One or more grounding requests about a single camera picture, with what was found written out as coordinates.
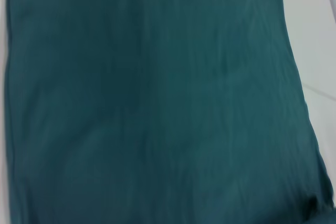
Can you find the teal blue t-shirt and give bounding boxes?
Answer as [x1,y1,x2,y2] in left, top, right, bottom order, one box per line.
[5,0,336,224]

